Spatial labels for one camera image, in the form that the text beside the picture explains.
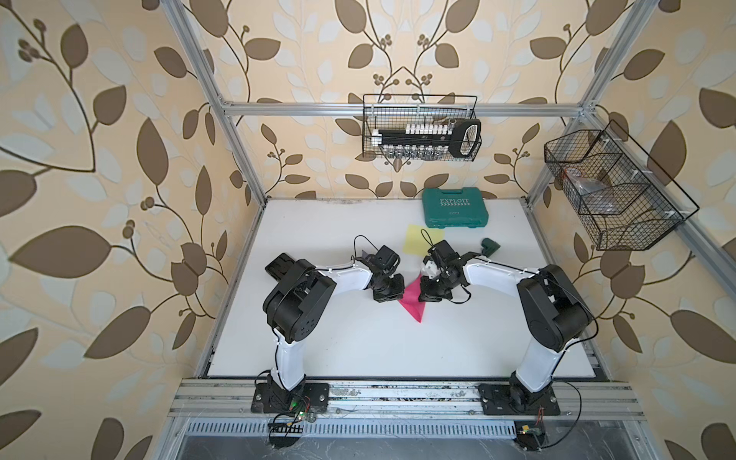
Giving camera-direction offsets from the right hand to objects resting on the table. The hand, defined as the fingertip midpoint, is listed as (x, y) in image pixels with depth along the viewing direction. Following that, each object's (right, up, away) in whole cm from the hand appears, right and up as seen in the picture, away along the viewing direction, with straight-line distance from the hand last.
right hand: (419, 298), depth 92 cm
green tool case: (+17, +31, +21) cm, 41 cm away
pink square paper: (-3, -1, 0) cm, 3 cm away
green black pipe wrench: (+28, +16, +13) cm, 35 cm away
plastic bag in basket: (+43, +35, -15) cm, 57 cm away
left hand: (-6, +2, +1) cm, 6 cm away
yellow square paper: (0, +19, -3) cm, 19 cm away
